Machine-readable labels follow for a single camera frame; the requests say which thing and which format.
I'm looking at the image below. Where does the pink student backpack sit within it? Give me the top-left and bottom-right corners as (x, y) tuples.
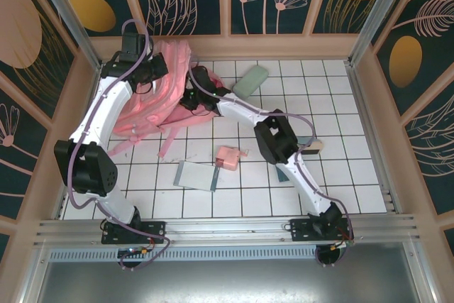
(106, 39), (232, 159)

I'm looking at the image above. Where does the pink plastic box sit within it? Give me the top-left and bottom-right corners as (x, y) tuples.
(214, 145), (251, 172)

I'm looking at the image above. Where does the grey notebook with teal strip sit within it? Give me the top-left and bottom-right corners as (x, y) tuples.
(172, 160), (221, 194)

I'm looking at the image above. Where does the dark teal booklet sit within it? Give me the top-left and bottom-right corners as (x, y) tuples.
(275, 165), (296, 185)

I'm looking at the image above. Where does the small circuit board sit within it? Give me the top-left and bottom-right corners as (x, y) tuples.
(118, 247), (152, 258)
(329, 239), (355, 251)

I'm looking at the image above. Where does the grey metal sheet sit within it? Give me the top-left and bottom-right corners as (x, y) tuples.
(33, 260), (432, 303)

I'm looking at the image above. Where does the aluminium frame post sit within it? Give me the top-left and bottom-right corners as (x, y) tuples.
(30, 0), (104, 70)
(347, 0), (423, 68)

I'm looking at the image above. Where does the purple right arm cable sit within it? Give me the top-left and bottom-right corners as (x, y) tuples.
(187, 67), (355, 268)

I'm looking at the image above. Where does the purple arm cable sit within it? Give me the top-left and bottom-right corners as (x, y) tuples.
(187, 67), (355, 268)
(69, 18), (171, 272)

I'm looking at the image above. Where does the aluminium cross rail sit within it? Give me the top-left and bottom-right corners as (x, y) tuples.
(33, 214), (423, 247)

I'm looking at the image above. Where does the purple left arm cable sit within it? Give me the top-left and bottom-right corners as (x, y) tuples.
(69, 18), (171, 272)

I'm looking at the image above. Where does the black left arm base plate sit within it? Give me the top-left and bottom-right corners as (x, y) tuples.
(101, 220), (167, 246)

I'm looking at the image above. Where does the perforated metal cable tray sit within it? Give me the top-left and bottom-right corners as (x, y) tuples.
(48, 246), (409, 265)

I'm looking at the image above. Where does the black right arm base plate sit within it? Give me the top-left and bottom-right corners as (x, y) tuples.
(289, 216), (355, 243)

